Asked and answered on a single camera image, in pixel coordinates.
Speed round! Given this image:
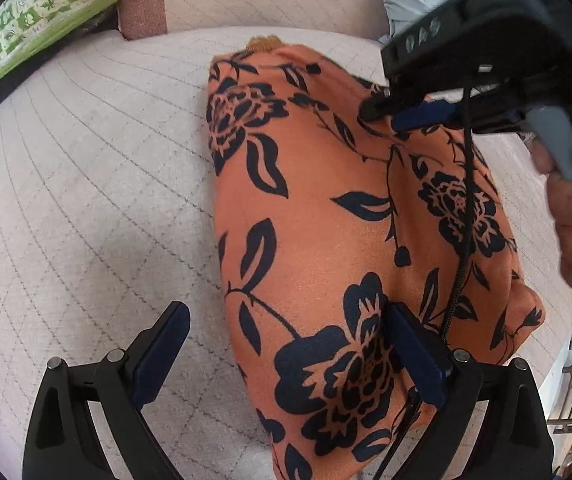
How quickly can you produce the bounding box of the orange black floral blouse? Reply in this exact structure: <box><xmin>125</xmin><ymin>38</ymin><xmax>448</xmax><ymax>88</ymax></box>
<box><xmin>206</xmin><ymin>37</ymin><xmax>545</xmax><ymax>479</ymax></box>

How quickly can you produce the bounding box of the black folded cloth under pillow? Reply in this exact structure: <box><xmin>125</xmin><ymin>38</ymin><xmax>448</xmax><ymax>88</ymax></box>
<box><xmin>0</xmin><ymin>30</ymin><xmax>123</xmax><ymax>105</ymax></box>

